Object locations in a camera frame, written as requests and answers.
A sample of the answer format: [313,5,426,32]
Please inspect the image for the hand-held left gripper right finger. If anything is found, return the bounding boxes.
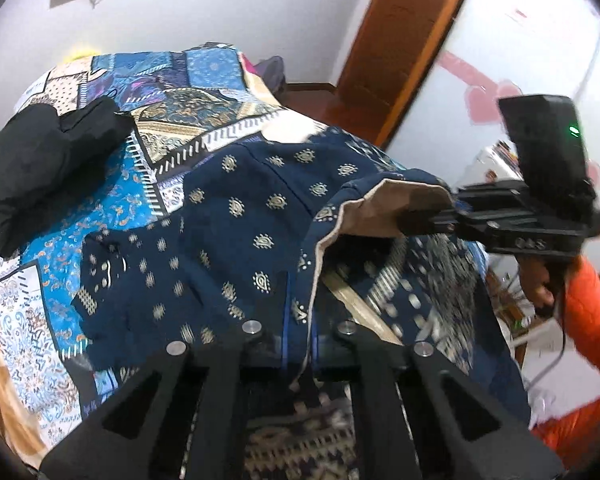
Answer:
[310,321,566,480]

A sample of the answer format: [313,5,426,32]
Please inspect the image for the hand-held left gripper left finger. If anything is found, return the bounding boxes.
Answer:
[39,280,288,480]

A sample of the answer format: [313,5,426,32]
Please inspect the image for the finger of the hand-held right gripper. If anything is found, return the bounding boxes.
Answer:
[399,205,462,237]

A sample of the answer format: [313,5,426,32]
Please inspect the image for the navy patterned hooded jacket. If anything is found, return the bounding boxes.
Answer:
[72,127,532,480]

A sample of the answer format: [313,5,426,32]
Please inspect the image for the person's right hand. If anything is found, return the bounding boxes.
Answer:
[520,254,583,312]

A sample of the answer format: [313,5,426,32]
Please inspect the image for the white heart-print sliding door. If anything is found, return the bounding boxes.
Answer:
[385,0,600,281]

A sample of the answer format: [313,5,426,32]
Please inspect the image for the wooden door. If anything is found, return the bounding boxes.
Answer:
[334,0,482,150]

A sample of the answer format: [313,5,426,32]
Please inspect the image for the blue patchwork quilt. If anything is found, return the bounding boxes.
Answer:
[0,42,431,473]

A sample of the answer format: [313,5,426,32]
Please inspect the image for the person's orange jacket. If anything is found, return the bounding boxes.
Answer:
[529,392,600,463]

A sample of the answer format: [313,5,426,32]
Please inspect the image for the black garment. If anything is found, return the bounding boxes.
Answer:
[0,96,137,257]

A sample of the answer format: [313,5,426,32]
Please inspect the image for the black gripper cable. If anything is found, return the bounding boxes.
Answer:
[522,280,570,396]

